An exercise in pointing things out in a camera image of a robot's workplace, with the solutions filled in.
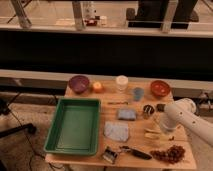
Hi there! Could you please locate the blue folded cloth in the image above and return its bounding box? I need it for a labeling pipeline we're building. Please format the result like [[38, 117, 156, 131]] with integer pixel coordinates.
[[104, 121, 129, 142]]

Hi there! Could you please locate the purple bowl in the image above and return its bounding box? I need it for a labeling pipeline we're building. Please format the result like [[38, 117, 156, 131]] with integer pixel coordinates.
[[68, 75, 90, 94]]

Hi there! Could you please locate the white cup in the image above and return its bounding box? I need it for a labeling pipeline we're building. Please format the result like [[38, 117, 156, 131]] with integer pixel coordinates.
[[115, 75, 128, 92]]

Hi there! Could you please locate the orange fruit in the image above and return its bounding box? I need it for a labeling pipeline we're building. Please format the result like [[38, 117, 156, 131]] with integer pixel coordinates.
[[92, 81, 103, 93]]

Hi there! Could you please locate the small dark cube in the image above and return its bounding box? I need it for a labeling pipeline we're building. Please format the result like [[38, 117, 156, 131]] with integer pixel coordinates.
[[156, 104, 165, 112]]

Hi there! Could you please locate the round metal tin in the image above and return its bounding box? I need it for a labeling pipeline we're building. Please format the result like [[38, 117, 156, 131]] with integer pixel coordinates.
[[143, 105, 155, 119]]

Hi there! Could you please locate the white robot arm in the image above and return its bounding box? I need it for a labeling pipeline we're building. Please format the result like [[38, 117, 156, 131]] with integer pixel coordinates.
[[159, 98, 213, 147]]

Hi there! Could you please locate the red bowl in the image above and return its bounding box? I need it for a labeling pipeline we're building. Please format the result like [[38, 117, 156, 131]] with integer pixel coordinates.
[[150, 80, 171, 97]]

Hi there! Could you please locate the white bottle in background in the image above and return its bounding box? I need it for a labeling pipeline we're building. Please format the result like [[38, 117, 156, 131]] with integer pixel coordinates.
[[83, 1, 96, 20]]

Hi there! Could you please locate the yellow banana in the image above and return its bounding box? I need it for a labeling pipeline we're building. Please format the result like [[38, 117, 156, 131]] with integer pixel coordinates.
[[144, 129, 174, 141]]

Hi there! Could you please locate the metal binder clip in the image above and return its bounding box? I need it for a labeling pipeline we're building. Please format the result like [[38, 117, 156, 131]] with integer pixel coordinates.
[[102, 146, 118, 164]]

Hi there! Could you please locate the black handled peeler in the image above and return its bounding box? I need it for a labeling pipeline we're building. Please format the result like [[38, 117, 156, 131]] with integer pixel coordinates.
[[119, 146, 152, 160]]

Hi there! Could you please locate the bunch of red grapes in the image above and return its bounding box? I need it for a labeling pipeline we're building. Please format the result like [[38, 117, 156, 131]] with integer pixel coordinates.
[[150, 145, 185, 164]]

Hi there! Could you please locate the black office chair base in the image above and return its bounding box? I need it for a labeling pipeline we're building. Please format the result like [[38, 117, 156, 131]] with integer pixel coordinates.
[[0, 98, 37, 139]]

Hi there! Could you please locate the blue cup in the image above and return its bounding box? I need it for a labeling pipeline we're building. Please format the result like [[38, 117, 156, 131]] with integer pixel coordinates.
[[133, 87, 144, 101]]

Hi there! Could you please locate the green plastic tray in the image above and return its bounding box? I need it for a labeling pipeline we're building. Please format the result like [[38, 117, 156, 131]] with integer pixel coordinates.
[[44, 98, 101, 156]]

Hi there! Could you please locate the blue sponge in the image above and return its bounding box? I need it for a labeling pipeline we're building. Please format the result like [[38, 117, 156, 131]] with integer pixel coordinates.
[[117, 108, 136, 120]]

